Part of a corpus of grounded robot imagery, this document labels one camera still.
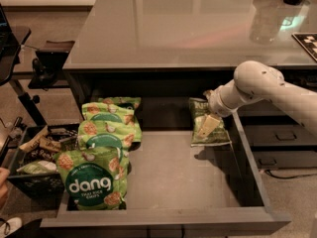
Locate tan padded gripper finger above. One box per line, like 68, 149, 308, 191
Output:
198, 114, 220, 138

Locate green jalapeno chip bag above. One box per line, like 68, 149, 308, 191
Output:
189, 98, 231, 147

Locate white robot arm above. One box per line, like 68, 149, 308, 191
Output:
204, 60, 317, 135

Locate open grey top drawer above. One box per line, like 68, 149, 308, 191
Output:
41, 97, 291, 238

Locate back green dang chip bag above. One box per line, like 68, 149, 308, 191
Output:
98, 97, 141, 110

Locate green dang chip bag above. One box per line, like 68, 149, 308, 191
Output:
54, 147, 129, 210
98, 97, 141, 110
77, 120, 139, 152
81, 102, 142, 142

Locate grey counter cabinet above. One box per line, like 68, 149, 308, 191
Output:
63, 0, 317, 101

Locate rear green dang chip bag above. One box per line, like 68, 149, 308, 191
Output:
81, 102, 142, 142

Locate middle green dang chip bag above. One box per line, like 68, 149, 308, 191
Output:
77, 120, 139, 152

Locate front green dang chip bag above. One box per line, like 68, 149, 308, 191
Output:
54, 147, 129, 210

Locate brown snack bag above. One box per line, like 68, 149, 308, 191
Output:
40, 137, 61, 153

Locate light green snack bag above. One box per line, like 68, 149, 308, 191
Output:
17, 160, 57, 175

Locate person's hand at edge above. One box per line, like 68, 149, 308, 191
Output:
0, 168, 10, 209

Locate closed lower drawers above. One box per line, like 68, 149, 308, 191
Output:
236, 70, 317, 171

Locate black white marker tag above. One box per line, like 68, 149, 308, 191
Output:
292, 33, 317, 61

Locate black stand with clamp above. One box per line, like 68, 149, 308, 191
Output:
28, 41, 74, 89

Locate black plastic snack crate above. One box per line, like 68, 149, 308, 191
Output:
8, 124, 78, 198

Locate black laptop on stand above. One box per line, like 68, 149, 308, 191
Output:
0, 4, 31, 85

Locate white shoe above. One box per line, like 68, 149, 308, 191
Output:
0, 217, 23, 238

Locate black cable on floor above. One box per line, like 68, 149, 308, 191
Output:
264, 169, 317, 180

